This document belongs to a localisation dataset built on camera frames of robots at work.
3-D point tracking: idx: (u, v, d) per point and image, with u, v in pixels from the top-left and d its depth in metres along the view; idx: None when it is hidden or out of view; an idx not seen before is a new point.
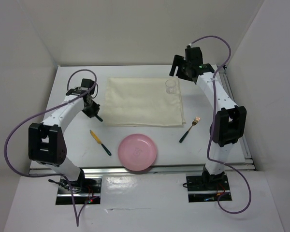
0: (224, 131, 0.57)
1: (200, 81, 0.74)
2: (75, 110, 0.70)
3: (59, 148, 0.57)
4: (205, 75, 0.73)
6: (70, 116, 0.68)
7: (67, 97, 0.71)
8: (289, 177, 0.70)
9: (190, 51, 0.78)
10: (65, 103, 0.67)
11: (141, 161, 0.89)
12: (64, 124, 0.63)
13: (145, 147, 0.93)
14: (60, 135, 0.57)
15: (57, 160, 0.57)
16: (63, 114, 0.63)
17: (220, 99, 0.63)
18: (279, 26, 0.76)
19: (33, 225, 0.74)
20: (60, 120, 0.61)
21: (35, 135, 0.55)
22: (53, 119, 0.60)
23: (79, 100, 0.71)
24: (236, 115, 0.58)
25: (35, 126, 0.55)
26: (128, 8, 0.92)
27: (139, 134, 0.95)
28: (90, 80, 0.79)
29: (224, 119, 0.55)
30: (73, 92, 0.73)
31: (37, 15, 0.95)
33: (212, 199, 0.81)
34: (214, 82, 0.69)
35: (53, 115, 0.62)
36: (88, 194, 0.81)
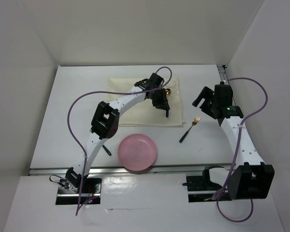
0: (243, 189, 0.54)
1: (225, 123, 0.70)
2: (135, 101, 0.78)
3: (112, 128, 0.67)
4: (232, 118, 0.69)
6: (130, 106, 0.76)
7: (135, 87, 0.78)
8: None
9: (220, 90, 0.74)
10: (130, 93, 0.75)
11: (142, 161, 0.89)
12: (122, 111, 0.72)
13: (145, 147, 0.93)
14: (116, 120, 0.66)
15: (107, 134, 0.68)
16: (125, 102, 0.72)
17: (245, 150, 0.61)
18: (279, 26, 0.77)
19: (33, 225, 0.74)
20: (120, 106, 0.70)
21: (99, 110, 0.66)
22: (116, 104, 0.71)
23: (142, 94, 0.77)
24: (260, 172, 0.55)
25: (102, 104, 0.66)
26: (129, 8, 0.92)
27: (139, 134, 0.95)
28: (158, 78, 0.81)
29: (246, 176, 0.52)
30: (140, 85, 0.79)
31: (37, 15, 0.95)
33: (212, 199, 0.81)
34: (241, 130, 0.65)
35: (118, 100, 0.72)
36: (88, 194, 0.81)
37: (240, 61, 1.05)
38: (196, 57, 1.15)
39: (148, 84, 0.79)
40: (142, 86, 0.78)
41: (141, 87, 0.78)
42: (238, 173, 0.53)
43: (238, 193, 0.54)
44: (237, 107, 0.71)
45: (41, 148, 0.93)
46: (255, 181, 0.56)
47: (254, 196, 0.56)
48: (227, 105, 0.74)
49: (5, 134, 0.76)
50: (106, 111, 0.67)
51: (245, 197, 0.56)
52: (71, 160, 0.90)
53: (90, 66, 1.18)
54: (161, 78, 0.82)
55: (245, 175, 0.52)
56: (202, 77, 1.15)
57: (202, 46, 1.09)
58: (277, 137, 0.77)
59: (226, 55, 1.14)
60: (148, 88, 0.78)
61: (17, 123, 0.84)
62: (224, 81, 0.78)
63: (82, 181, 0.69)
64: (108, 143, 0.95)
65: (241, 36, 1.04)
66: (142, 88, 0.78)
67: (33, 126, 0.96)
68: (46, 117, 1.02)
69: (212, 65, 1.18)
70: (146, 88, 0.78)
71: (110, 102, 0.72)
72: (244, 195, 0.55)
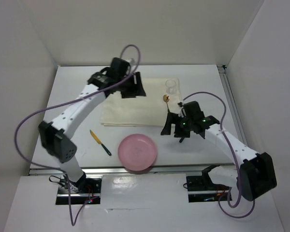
0: (255, 185, 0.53)
1: (209, 135, 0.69)
2: (92, 106, 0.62)
3: (66, 150, 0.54)
4: (211, 127, 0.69)
6: (85, 114, 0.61)
7: (87, 87, 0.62)
8: (289, 177, 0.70)
9: (189, 107, 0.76)
10: (80, 98, 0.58)
11: (142, 161, 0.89)
12: (76, 124, 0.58)
13: (145, 146, 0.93)
14: (65, 141, 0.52)
15: (64, 156, 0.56)
16: (74, 114, 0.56)
17: (238, 150, 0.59)
18: (280, 26, 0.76)
19: (33, 225, 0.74)
20: (68, 122, 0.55)
21: (42, 134, 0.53)
22: (62, 120, 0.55)
23: (99, 94, 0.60)
24: (260, 162, 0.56)
25: (44, 125, 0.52)
26: (129, 8, 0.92)
27: (139, 134, 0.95)
28: (122, 63, 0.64)
29: (251, 172, 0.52)
30: (95, 80, 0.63)
31: (37, 15, 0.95)
33: (212, 199, 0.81)
34: (225, 133, 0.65)
35: (64, 114, 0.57)
36: (88, 194, 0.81)
37: (240, 61, 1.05)
38: (196, 58, 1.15)
39: (105, 78, 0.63)
40: (99, 81, 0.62)
41: (98, 82, 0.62)
42: (242, 173, 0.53)
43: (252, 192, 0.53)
44: (210, 116, 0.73)
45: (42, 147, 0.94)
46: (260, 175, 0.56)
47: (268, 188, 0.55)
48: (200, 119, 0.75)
49: (5, 134, 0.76)
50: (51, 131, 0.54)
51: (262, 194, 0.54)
52: None
53: (91, 66, 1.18)
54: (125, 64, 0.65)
55: (248, 170, 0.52)
56: (202, 77, 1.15)
57: (202, 46, 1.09)
58: (277, 137, 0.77)
59: (226, 55, 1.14)
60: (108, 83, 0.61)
61: (17, 123, 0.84)
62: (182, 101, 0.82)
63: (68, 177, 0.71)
64: (108, 143, 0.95)
65: (241, 36, 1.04)
66: (99, 85, 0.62)
67: (33, 125, 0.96)
68: (46, 117, 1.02)
69: (212, 65, 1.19)
70: (104, 84, 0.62)
71: (55, 119, 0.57)
72: (259, 192, 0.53)
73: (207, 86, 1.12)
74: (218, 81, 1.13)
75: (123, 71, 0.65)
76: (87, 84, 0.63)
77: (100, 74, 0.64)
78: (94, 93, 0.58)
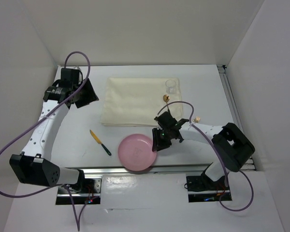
0: (234, 153, 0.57)
1: (184, 132, 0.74)
2: (58, 120, 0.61)
3: (50, 174, 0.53)
4: (183, 126, 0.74)
6: (54, 131, 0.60)
7: (46, 103, 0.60)
8: (289, 177, 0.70)
9: (162, 119, 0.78)
10: (44, 118, 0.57)
11: (141, 161, 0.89)
12: (49, 145, 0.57)
13: (145, 147, 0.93)
14: (46, 164, 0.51)
15: (50, 182, 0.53)
16: (44, 136, 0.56)
17: (207, 131, 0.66)
18: (280, 26, 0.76)
19: (34, 225, 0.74)
20: (41, 145, 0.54)
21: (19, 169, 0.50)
22: (33, 146, 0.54)
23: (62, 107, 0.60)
24: (229, 134, 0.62)
25: (16, 159, 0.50)
26: (129, 8, 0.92)
27: (141, 134, 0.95)
28: (71, 71, 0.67)
29: (222, 141, 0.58)
30: (51, 95, 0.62)
31: (37, 15, 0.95)
33: (212, 199, 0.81)
34: (195, 124, 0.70)
35: (33, 138, 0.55)
36: (88, 194, 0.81)
37: (240, 61, 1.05)
38: (196, 58, 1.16)
39: (62, 89, 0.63)
40: (56, 94, 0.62)
41: (56, 95, 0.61)
42: (216, 146, 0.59)
43: (237, 162, 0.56)
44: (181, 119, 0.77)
45: None
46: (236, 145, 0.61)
47: (247, 153, 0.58)
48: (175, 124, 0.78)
49: (5, 135, 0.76)
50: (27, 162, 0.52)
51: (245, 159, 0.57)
52: (71, 160, 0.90)
53: (90, 66, 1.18)
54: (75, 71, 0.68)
55: (219, 143, 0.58)
56: (202, 77, 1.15)
57: (202, 46, 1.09)
58: (277, 138, 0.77)
59: (226, 55, 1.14)
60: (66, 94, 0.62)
61: (17, 123, 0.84)
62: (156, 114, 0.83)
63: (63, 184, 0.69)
64: (108, 143, 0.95)
65: (241, 36, 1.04)
66: (57, 98, 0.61)
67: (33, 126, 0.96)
68: None
69: (213, 65, 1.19)
70: (63, 95, 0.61)
71: (23, 148, 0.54)
72: (242, 158, 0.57)
73: (207, 86, 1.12)
74: (218, 81, 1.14)
75: (74, 79, 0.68)
76: (45, 101, 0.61)
77: (53, 87, 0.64)
78: (56, 108, 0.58)
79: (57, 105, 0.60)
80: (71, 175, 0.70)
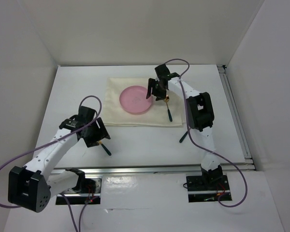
0: (197, 116, 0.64)
1: (170, 85, 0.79)
2: (66, 147, 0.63)
3: (39, 196, 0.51)
4: (172, 79, 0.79)
6: (61, 155, 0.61)
7: (60, 131, 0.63)
8: (289, 176, 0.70)
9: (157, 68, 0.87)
10: (54, 141, 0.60)
11: (139, 105, 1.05)
12: (51, 166, 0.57)
13: (142, 94, 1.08)
14: (40, 184, 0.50)
15: (37, 207, 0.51)
16: (49, 156, 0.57)
17: (187, 91, 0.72)
18: (280, 26, 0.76)
19: (34, 225, 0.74)
20: (44, 164, 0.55)
21: (14, 182, 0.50)
22: (36, 163, 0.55)
23: (72, 136, 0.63)
24: (203, 101, 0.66)
25: (16, 171, 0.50)
26: (129, 8, 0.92)
27: (139, 86, 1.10)
28: (89, 109, 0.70)
29: (193, 105, 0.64)
30: (67, 124, 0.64)
31: (37, 15, 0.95)
33: (212, 199, 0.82)
34: (181, 82, 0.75)
35: (38, 156, 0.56)
36: (88, 194, 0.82)
37: (240, 60, 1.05)
38: (197, 58, 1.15)
39: (78, 122, 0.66)
40: (71, 125, 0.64)
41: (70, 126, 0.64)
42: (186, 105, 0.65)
43: (195, 123, 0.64)
44: (174, 72, 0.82)
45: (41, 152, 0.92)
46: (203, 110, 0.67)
47: (209, 121, 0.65)
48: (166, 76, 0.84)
49: (5, 134, 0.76)
50: (24, 177, 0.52)
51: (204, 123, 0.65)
52: (71, 161, 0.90)
53: (90, 66, 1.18)
54: (93, 110, 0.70)
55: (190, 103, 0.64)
56: (202, 77, 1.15)
57: (202, 46, 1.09)
58: (277, 137, 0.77)
59: (227, 55, 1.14)
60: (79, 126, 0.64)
61: (17, 123, 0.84)
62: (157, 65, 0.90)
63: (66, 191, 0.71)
64: (108, 143, 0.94)
65: (241, 36, 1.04)
66: (70, 128, 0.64)
67: (33, 126, 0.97)
68: (46, 117, 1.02)
69: (213, 65, 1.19)
70: (77, 127, 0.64)
71: (27, 164, 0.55)
72: (201, 122, 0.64)
73: (207, 86, 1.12)
74: (218, 81, 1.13)
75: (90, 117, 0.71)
76: (60, 128, 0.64)
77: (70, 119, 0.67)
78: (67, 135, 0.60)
79: (69, 133, 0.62)
80: (70, 177, 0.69)
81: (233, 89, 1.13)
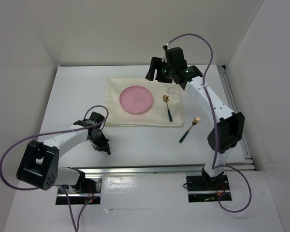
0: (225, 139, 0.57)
1: (190, 88, 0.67)
2: (77, 140, 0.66)
3: (49, 174, 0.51)
4: (194, 80, 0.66)
6: (71, 146, 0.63)
7: (75, 125, 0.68)
8: None
9: (172, 55, 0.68)
10: (70, 130, 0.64)
11: (139, 105, 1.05)
12: (63, 151, 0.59)
13: (141, 94, 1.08)
14: (55, 159, 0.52)
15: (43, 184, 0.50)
16: (65, 139, 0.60)
17: (216, 107, 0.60)
18: (280, 26, 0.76)
19: (33, 224, 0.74)
20: (59, 143, 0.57)
21: (29, 154, 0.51)
22: (53, 141, 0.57)
23: (84, 131, 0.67)
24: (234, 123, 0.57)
25: (33, 144, 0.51)
26: (129, 8, 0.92)
27: (139, 86, 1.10)
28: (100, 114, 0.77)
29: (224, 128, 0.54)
30: (80, 123, 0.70)
31: (37, 15, 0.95)
33: (212, 199, 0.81)
34: (207, 89, 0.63)
35: (54, 137, 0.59)
36: (88, 194, 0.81)
37: (240, 61, 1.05)
38: (196, 58, 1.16)
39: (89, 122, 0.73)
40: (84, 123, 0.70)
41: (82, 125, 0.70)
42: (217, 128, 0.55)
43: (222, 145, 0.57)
44: (194, 66, 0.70)
45: None
46: None
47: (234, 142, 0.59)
48: (182, 68, 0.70)
49: (5, 134, 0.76)
50: (38, 152, 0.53)
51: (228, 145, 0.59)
52: (71, 161, 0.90)
53: (90, 67, 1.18)
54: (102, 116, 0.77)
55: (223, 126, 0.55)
56: None
57: (202, 45, 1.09)
58: (277, 137, 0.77)
59: (227, 55, 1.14)
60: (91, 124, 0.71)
61: (17, 123, 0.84)
62: (167, 44, 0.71)
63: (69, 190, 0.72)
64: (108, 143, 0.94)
65: (241, 36, 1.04)
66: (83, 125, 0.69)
67: (33, 126, 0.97)
68: (46, 117, 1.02)
69: (212, 65, 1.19)
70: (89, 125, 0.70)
71: (44, 141, 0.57)
72: (226, 145, 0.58)
73: None
74: (218, 81, 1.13)
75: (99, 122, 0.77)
76: (74, 124, 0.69)
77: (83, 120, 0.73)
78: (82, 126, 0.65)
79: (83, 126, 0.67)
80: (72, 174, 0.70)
81: (233, 89, 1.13)
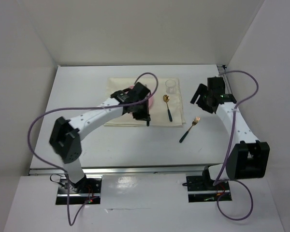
0: (240, 166, 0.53)
1: (220, 109, 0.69)
2: (108, 117, 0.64)
3: (71, 152, 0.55)
4: (225, 104, 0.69)
6: (101, 122, 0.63)
7: (109, 99, 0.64)
8: None
9: (212, 81, 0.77)
10: (101, 108, 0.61)
11: None
12: (89, 130, 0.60)
13: None
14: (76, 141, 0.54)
15: (65, 158, 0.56)
16: (91, 119, 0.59)
17: (240, 131, 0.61)
18: (280, 26, 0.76)
19: (33, 224, 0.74)
20: (84, 124, 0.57)
21: (56, 128, 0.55)
22: (79, 121, 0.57)
23: (118, 108, 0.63)
24: (257, 150, 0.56)
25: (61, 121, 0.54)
26: (129, 8, 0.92)
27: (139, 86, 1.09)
28: (144, 88, 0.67)
29: (241, 153, 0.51)
30: (117, 96, 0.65)
31: (37, 15, 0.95)
33: (212, 199, 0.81)
34: (236, 113, 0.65)
35: (82, 116, 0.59)
36: (88, 194, 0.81)
37: (240, 61, 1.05)
38: (197, 57, 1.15)
39: (128, 96, 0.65)
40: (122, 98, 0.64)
41: (120, 99, 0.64)
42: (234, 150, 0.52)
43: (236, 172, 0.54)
44: (230, 94, 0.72)
45: (42, 151, 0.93)
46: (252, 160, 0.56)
47: (251, 175, 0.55)
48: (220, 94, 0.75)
49: (5, 134, 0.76)
50: (66, 128, 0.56)
51: (243, 176, 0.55)
52: None
53: (90, 67, 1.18)
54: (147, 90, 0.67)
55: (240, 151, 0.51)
56: (202, 77, 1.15)
57: (202, 45, 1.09)
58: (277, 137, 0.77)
59: (227, 55, 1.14)
60: (129, 100, 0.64)
61: (17, 123, 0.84)
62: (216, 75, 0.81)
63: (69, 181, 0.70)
64: (108, 143, 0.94)
65: (241, 36, 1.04)
66: (120, 100, 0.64)
67: (33, 126, 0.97)
68: (46, 117, 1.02)
69: (213, 65, 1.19)
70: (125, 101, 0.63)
71: (73, 118, 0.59)
72: (241, 173, 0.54)
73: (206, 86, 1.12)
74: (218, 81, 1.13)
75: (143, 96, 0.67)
76: (110, 97, 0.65)
77: (122, 92, 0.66)
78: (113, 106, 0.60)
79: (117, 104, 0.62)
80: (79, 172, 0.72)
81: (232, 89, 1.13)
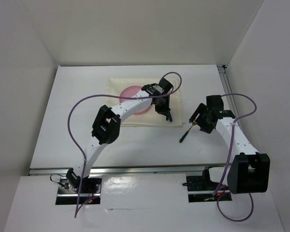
0: (241, 179, 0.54)
1: (220, 125, 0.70)
2: (140, 107, 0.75)
3: (113, 134, 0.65)
4: (224, 119, 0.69)
6: (134, 111, 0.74)
7: (141, 92, 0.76)
8: None
9: (211, 98, 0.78)
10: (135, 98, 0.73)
11: None
12: (126, 116, 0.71)
13: None
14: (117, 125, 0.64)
15: (107, 139, 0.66)
16: (128, 108, 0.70)
17: (239, 143, 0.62)
18: (279, 26, 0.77)
19: (33, 224, 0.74)
20: (123, 111, 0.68)
21: (100, 114, 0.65)
22: (119, 108, 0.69)
23: (149, 99, 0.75)
24: (257, 163, 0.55)
25: (104, 108, 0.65)
26: (129, 8, 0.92)
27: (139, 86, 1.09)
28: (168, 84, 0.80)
29: (241, 165, 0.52)
30: (148, 89, 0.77)
31: (37, 15, 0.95)
33: (212, 199, 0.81)
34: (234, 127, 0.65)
35: (121, 105, 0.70)
36: (88, 194, 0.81)
37: (240, 61, 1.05)
38: (196, 58, 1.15)
39: (156, 89, 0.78)
40: (152, 90, 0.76)
41: (149, 91, 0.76)
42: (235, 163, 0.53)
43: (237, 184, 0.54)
44: (229, 110, 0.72)
45: (43, 151, 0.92)
46: (253, 173, 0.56)
47: (253, 188, 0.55)
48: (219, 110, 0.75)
49: (5, 134, 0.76)
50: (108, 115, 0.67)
51: (245, 189, 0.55)
52: (71, 161, 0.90)
53: (90, 67, 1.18)
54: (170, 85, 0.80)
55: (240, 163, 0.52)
56: (201, 77, 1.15)
57: (202, 45, 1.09)
58: (277, 137, 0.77)
59: (227, 55, 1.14)
60: (156, 93, 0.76)
61: (17, 123, 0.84)
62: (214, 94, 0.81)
63: (80, 183, 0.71)
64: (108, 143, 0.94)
65: (241, 36, 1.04)
66: (149, 93, 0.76)
67: (33, 126, 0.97)
68: (46, 117, 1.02)
69: (213, 65, 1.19)
70: (154, 93, 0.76)
71: (113, 107, 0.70)
72: (242, 186, 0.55)
73: (206, 86, 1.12)
74: (218, 81, 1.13)
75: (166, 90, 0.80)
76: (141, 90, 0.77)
77: (151, 86, 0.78)
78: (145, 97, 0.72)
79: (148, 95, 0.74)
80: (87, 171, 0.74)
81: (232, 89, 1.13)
